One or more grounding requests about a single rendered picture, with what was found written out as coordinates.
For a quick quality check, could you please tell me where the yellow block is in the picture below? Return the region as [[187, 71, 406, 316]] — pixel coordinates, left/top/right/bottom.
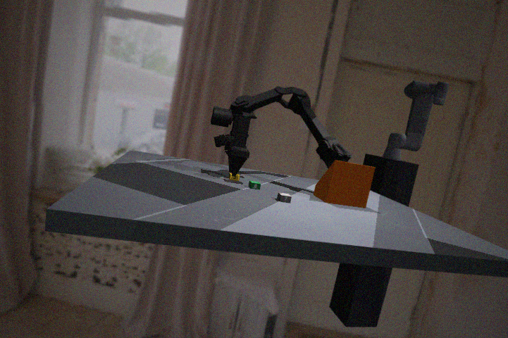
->
[[229, 173, 240, 181]]

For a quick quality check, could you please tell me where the green block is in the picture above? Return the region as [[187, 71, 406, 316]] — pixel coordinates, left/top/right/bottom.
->
[[249, 181, 261, 189]]

